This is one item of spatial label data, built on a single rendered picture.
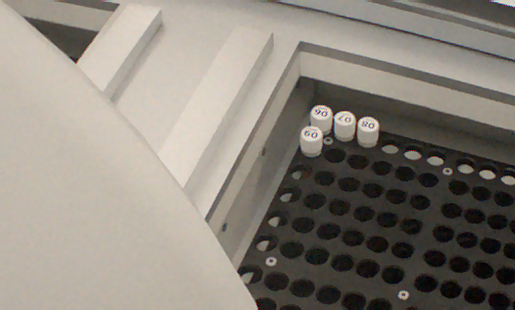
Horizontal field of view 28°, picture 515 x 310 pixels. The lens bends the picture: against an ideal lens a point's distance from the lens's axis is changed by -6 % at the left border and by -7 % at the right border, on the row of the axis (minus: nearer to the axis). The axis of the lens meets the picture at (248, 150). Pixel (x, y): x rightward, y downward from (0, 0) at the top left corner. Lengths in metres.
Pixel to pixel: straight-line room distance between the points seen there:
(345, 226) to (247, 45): 0.11
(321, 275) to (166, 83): 0.14
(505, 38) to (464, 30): 0.03
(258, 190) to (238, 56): 0.11
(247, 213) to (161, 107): 0.10
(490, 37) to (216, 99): 0.16
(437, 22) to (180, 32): 0.15
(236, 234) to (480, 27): 0.19
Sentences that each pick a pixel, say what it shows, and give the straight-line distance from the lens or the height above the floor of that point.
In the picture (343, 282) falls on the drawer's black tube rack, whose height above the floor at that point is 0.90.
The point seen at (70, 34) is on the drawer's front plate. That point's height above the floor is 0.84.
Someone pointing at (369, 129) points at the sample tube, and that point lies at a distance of 0.62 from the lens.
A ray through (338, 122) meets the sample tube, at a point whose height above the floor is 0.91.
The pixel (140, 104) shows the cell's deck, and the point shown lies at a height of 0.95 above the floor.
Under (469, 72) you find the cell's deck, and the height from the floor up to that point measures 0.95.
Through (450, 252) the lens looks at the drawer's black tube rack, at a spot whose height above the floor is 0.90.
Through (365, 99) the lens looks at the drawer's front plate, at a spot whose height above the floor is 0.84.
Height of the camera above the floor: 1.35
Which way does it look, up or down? 46 degrees down
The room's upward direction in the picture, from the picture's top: 3 degrees counter-clockwise
